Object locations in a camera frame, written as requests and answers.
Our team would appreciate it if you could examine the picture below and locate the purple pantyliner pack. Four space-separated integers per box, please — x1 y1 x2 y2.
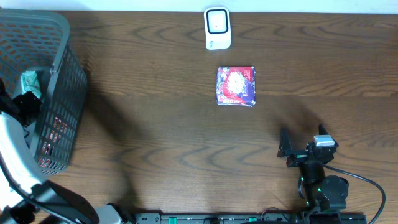
215 66 256 107

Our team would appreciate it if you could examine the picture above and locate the mint green wipes pack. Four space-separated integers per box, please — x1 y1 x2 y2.
21 70 42 99

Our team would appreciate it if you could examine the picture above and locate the brown orange chocolate bar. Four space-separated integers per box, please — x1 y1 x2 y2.
37 114 72 171

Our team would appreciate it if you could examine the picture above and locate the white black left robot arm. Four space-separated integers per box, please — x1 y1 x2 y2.
1 78 136 223

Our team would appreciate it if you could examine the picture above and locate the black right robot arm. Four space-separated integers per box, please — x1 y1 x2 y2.
277 125 349 212

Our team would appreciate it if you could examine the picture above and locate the white barcode scanner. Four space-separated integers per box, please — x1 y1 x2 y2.
203 7 232 50

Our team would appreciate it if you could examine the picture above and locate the grey plastic basket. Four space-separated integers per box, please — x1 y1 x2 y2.
1 9 88 175

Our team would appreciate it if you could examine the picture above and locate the black right camera cable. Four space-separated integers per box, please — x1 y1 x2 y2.
313 155 387 224

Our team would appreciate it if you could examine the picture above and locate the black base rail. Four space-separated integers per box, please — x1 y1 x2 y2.
133 212 368 224

